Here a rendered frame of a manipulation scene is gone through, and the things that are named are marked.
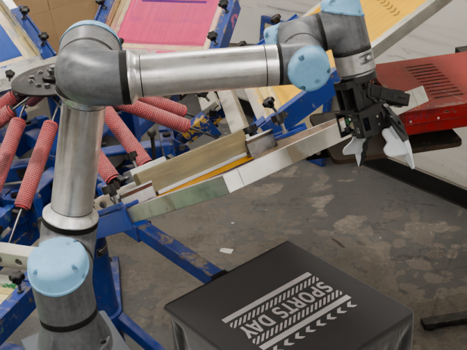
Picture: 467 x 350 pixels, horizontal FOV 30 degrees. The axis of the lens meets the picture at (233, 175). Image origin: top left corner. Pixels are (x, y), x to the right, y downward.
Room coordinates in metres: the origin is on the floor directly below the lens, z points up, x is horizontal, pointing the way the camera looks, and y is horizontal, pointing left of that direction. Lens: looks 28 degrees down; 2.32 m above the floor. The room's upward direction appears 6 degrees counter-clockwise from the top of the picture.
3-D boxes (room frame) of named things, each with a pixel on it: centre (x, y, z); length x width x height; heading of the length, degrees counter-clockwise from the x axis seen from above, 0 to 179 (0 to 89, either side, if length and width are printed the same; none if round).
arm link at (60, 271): (1.44, 0.36, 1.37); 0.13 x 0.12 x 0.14; 3
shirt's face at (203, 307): (1.83, -0.10, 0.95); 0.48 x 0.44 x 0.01; 36
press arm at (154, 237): (2.23, 0.19, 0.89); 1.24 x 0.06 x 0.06; 36
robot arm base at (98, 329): (1.43, 0.36, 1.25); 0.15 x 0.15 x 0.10
